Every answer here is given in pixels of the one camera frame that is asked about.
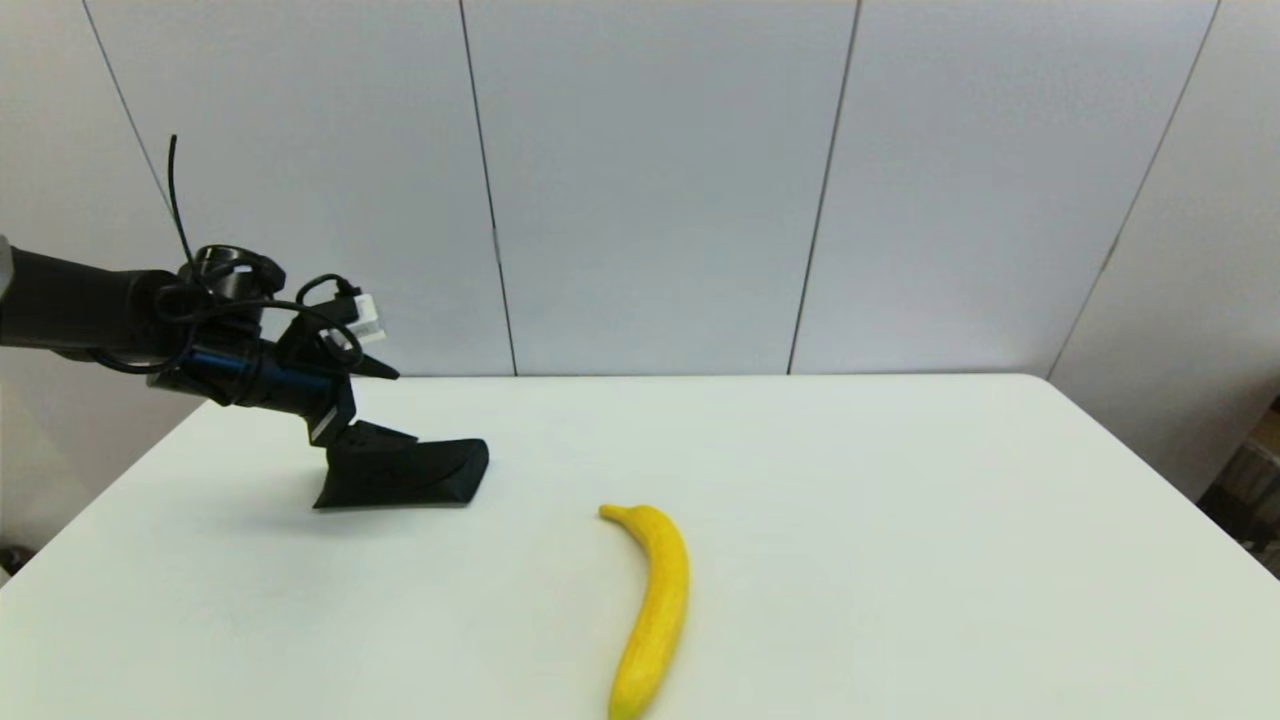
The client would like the black glasses case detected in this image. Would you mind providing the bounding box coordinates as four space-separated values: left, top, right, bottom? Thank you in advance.
313 437 490 511

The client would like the yellow banana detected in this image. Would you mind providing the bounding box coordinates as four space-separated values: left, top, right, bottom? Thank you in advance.
598 503 691 720

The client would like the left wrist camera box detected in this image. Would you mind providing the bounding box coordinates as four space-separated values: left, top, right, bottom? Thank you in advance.
345 290 387 346

